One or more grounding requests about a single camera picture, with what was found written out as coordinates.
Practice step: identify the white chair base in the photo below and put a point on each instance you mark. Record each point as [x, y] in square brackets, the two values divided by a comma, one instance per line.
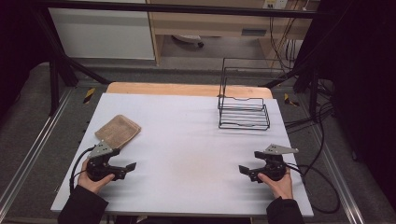
[188, 39]

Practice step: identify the wall power socket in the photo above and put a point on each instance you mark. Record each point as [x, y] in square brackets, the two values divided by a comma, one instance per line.
[275, 3]

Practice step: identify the black horizontal frame bar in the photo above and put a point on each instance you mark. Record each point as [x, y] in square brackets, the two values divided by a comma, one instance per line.
[174, 7]

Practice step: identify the person's right hand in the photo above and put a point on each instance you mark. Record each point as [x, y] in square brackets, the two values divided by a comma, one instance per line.
[280, 186]

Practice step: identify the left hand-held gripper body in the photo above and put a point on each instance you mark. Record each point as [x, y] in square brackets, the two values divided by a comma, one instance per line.
[99, 168]

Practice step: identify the beige towel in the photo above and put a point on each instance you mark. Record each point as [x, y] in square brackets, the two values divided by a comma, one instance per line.
[118, 130]

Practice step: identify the aluminium rail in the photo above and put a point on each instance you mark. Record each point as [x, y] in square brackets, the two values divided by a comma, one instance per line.
[34, 146]
[337, 174]

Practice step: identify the black frame strut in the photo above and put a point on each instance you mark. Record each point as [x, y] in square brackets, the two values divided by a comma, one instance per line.
[59, 68]
[313, 90]

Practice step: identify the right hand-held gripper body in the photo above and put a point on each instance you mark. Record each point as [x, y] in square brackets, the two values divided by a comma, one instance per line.
[274, 166]

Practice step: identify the yellow black tape marker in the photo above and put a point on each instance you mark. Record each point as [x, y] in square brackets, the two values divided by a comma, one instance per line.
[290, 100]
[89, 95]

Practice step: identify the light wooden desk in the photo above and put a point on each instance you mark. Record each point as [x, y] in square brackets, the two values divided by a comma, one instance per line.
[218, 21]

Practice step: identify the white cabinet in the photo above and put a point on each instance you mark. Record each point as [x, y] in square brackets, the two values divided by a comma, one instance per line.
[99, 34]

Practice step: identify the person's left hand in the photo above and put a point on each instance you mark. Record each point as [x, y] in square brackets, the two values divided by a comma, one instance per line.
[90, 183]

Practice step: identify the white table mat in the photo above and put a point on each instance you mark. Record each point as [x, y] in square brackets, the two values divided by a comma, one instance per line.
[193, 149]

